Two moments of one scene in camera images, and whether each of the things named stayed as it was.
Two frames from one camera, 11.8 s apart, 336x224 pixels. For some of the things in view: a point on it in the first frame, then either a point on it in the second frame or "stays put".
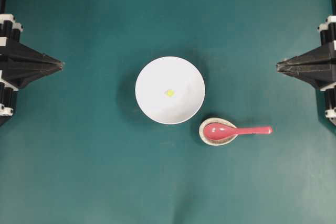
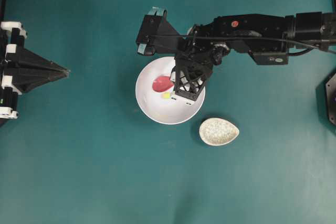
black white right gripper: [318, 65] → [188, 75]
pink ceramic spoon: [220, 131] → [161, 83]
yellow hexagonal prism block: [170, 92] → [166, 95]
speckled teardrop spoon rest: [214, 142] stays put
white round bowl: [170, 90] stays put
